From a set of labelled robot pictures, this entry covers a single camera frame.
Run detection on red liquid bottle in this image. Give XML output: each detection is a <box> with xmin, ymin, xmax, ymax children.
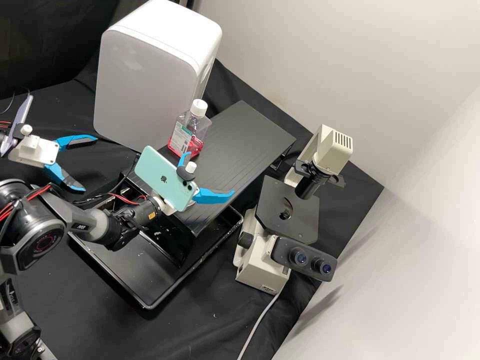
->
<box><xmin>167</xmin><ymin>99</ymin><xmax>209</xmax><ymax>159</ymax></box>

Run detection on cream microscope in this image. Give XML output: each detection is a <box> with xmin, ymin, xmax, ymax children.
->
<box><xmin>233</xmin><ymin>123</ymin><xmax>355</xmax><ymax>298</ymax></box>

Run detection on black cable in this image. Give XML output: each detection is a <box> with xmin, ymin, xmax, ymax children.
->
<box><xmin>0</xmin><ymin>86</ymin><xmax>32</xmax><ymax>114</ymax></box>
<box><xmin>110</xmin><ymin>151</ymin><xmax>140</xmax><ymax>198</ymax></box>

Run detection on grey cable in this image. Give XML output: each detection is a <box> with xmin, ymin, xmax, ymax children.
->
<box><xmin>239</xmin><ymin>289</ymin><xmax>283</xmax><ymax>360</ymax></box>

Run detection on black platform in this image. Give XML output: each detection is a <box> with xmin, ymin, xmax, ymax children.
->
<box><xmin>121</xmin><ymin>100</ymin><xmax>298</xmax><ymax>269</ymax></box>

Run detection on right wrist camera phone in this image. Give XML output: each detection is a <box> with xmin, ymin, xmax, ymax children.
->
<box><xmin>134</xmin><ymin>145</ymin><xmax>202</xmax><ymax>215</ymax></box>

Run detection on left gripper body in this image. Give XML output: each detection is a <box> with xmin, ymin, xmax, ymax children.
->
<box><xmin>8</xmin><ymin>137</ymin><xmax>61</xmax><ymax>168</ymax></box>

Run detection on black tray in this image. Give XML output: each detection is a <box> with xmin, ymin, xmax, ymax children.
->
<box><xmin>67</xmin><ymin>202</ymin><xmax>245</xmax><ymax>311</ymax></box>

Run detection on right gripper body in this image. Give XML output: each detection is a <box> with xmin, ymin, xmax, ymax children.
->
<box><xmin>152</xmin><ymin>194</ymin><xmax>178</xmax><ymax>217</ymax></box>

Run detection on white box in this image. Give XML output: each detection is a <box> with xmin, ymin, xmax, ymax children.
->
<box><xmin>92</xmin><ymin>0</ymin><xmax>224</xmax><ymax>152</ymax></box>

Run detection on wrist camera phone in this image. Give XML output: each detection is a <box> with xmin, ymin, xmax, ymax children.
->
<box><xmin>0</xmin><ymin>94</ymin><xmax>41</xmax><ymax>157</ymax></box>
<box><xmin>134</xmin><ymin>145</ymin><xmax>202</xmax><ymax>215</ymax></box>

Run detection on left wrist camera phone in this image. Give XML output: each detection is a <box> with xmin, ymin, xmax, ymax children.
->
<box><xmin>0</xmin><ymin>94</ymin><xmax>41</xmax><ymax>157</ymax></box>

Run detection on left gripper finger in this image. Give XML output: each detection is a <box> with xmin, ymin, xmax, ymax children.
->
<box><xmin>43</xmin><ymin>162</ymin><xmax>87</xmax><ymax>194</ymax></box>
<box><xmin>52</xmin><ymin>133</ymin><xmax>100</xmax><ymax>151</ymax></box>

